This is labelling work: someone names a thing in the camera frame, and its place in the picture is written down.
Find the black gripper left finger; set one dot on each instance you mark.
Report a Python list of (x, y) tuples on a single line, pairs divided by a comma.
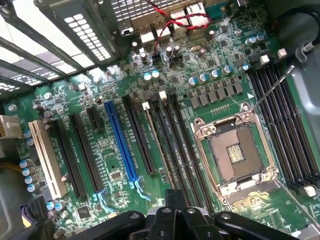
[(162, 225)]

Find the white expansion slot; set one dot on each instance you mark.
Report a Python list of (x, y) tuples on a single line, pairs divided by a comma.
[(47, 160)]

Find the long black expansion slot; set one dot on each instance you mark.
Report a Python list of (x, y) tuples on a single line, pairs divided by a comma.
[(70, 160), (138, 135), (87, 155)]

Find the short black expansion slot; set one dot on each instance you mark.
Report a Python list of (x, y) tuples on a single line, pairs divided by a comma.
[(95, 118)]

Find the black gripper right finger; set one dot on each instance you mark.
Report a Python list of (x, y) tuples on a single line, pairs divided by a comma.
[(195, 225)]

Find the black RAM slot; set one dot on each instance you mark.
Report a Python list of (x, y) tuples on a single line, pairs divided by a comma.
[(303, 107), (182, 152), (295, 120), (172, 152), (156, 130), (285, 125), (192, 152), (273, 127)]

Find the open metal PC case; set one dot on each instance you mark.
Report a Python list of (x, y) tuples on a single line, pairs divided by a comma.
[(62, 37)]

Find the thin metal locking lever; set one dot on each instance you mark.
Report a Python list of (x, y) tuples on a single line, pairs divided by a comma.
[(273, 87)]

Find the white power connector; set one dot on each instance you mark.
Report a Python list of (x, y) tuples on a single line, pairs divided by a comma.
[(10, 126)]

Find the green Dell motherboard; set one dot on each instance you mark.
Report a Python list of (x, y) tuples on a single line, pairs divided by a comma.
[(175, 62)]

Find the blue expansion slot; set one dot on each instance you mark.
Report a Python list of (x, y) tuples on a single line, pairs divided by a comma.
[(121, 142)]

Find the CPU socket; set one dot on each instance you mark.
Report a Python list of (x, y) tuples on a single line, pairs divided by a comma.
[(235, 150)]

